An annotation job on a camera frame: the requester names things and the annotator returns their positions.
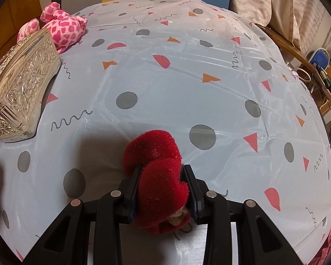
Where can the green black power tool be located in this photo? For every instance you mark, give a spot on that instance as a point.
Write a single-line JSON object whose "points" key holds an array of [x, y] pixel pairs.
{"points": [[327, 82]]}

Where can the blue white folding chair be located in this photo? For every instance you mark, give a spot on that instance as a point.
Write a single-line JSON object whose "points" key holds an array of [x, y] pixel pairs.
{"points": [[318, 58]]}

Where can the pink spotted plush toy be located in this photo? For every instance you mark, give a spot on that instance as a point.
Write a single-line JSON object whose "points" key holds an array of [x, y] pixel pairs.
{"points": [[63, 27]]}

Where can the wooden side table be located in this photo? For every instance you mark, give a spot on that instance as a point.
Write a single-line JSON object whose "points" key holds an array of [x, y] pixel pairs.
{"points": [[286, 49]]}

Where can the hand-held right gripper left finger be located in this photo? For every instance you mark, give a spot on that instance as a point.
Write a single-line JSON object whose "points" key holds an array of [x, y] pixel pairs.
{"points": [[132, 196]]}

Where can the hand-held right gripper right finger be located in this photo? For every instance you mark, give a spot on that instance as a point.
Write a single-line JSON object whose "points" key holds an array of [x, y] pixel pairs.
{"points": [[194, 196]]}

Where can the cream patterned curtain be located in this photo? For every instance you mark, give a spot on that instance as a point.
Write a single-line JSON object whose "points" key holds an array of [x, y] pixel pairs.
{"points": [[253, 0]]}

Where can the red plush toy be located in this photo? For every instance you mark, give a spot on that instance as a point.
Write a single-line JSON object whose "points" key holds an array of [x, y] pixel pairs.
{"points": [[157, 176]]}

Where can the gold ornate tissue box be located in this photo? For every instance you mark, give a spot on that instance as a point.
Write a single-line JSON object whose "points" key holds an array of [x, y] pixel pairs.
{"points": [[22, 88]]}

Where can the orange wooden wardrobe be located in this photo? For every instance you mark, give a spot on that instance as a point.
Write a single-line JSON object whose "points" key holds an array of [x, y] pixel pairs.
{"points": [[11, 33]]}

